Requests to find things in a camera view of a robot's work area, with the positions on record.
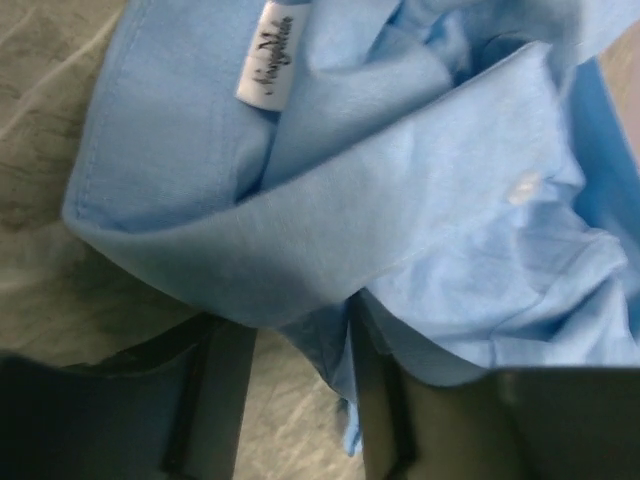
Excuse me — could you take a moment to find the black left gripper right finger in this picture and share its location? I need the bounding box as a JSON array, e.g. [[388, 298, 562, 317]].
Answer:
[[348, 294, 505, 479]]

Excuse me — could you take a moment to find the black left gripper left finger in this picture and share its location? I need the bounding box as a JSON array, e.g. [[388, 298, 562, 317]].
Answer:
[[62, 314, 256, 479]]

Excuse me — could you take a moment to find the light blue long sleeve shirt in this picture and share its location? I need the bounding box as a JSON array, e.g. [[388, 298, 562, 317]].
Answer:
[[62, 1, 639, 454]]

